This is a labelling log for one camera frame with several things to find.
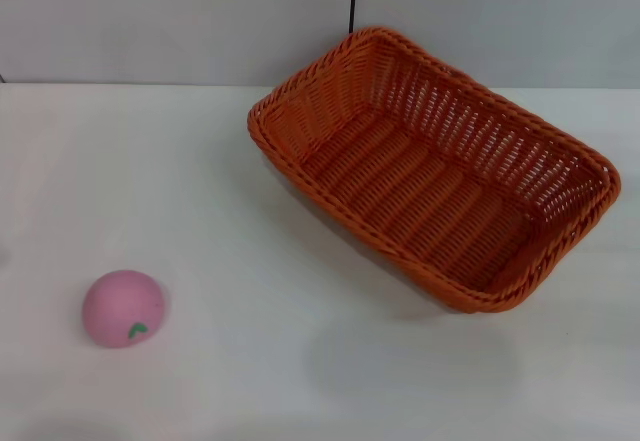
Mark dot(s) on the orange woven plastic basket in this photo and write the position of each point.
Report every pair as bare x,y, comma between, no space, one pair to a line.
400,191

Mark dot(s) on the pink toy peach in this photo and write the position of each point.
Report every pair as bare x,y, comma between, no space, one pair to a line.
120,306

